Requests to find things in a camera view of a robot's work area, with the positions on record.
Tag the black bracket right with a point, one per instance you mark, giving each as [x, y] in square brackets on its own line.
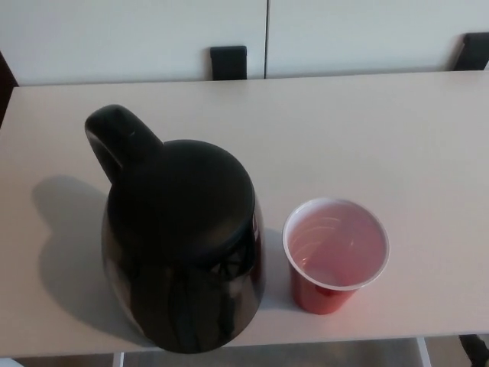
[475, 51]

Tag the black bracket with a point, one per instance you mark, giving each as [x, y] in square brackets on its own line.
[475, 51]
[229, 63]

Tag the black electric kettle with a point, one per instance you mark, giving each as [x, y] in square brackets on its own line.
[172, 229]

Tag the red plastic cup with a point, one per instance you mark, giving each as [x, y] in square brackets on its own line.
[324, 300]

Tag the black bracket centre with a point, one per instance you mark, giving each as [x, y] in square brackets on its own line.
[229, 63]

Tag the dark brown furniture panel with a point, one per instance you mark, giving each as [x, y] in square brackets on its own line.
[4, 80]

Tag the white table leg frame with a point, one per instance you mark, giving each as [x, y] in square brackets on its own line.
[424, 351]
[118, 360]

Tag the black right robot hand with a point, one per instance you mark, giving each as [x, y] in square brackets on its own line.
[479, 349]

